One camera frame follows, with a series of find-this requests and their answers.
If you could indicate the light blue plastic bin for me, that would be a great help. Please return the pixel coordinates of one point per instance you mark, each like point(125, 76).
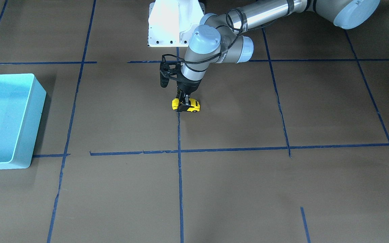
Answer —
point(22, 100)

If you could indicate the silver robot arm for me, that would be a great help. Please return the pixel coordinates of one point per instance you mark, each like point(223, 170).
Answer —
point(220, 39)

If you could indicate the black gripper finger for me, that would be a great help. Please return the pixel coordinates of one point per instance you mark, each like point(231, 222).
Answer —
point(182, 101)

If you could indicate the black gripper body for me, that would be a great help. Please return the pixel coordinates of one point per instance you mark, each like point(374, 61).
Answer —
point(189, 86)

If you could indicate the white pillar with base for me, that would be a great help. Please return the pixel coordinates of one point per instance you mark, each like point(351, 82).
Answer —
point(172, 22)

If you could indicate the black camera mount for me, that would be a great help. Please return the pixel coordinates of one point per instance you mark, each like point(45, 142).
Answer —
point(169, 71)

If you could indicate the yellow beetle toy car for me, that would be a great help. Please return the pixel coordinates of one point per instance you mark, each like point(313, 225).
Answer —
point(194, 105)

